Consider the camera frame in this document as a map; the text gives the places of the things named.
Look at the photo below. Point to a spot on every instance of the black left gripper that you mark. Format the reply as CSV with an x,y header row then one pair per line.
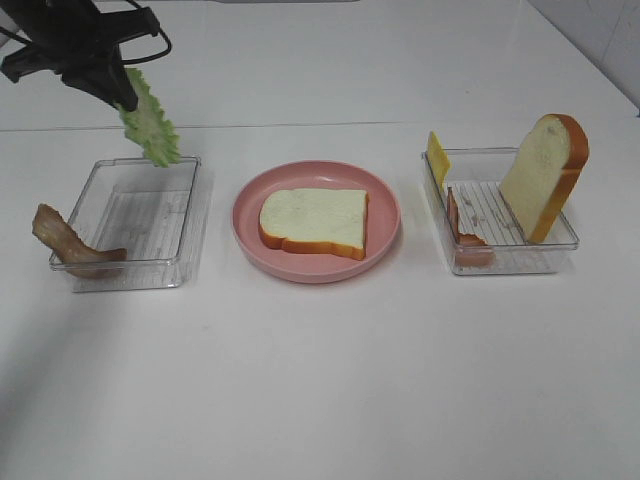
x,y
79,42

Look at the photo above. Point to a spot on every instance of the bacon strip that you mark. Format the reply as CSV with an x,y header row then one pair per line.
x,y
470,250
51,229

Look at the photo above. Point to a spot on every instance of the pink round plate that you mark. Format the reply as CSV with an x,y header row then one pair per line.
x,y
383,221

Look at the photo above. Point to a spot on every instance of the yellow cheese slice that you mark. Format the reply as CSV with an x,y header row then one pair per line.
x,y
437,159

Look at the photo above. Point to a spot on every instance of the left clear plastic tray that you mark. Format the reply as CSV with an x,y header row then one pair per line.
x,y
157,214

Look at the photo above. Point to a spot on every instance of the green lettuce leaf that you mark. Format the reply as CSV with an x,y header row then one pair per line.
x,y
147,125

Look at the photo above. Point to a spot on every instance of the clear plastic tray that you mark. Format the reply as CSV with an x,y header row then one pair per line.
x,y
474,176
157,214

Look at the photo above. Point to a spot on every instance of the right clear plastic tray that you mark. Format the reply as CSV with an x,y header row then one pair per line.
x,y
474,176

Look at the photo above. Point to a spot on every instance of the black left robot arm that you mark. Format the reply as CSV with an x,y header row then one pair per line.
x,y
80,44

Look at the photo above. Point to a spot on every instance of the bread slice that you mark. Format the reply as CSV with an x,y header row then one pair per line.
x,y
546,168
316,221

